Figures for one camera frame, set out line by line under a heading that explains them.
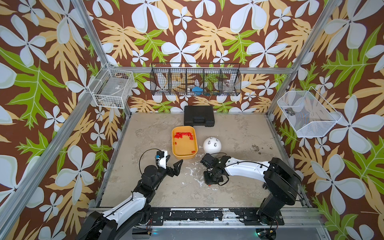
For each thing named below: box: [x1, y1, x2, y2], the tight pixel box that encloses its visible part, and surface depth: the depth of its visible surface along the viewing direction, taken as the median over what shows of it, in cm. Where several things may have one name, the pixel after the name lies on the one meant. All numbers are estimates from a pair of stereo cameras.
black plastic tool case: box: [184, 105, 215, 127], surface depth 117 cm
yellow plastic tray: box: [171, 126, 198, 160], surface depth 104 cm
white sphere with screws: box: [203, 136, 222, 155], surface depth 93 cm
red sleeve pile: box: [174, 132, 194, 140], surface depth 109 cm
